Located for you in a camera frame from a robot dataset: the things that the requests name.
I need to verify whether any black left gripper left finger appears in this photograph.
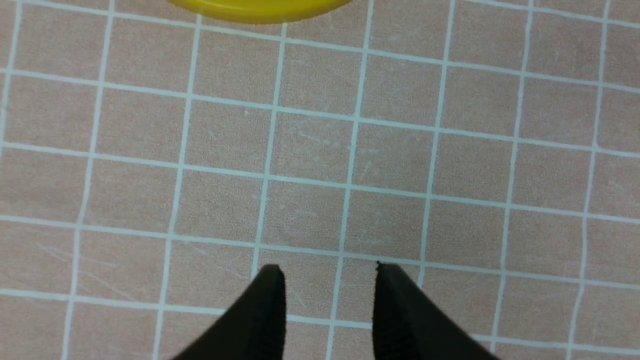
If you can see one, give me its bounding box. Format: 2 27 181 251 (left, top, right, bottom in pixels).
174 265 287 360

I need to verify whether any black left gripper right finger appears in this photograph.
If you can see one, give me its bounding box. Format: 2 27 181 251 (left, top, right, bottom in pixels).
372 262 497 360

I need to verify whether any yellow rimmed bamboo steamer basket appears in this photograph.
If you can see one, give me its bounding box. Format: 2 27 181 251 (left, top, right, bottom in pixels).
169 0 350 25

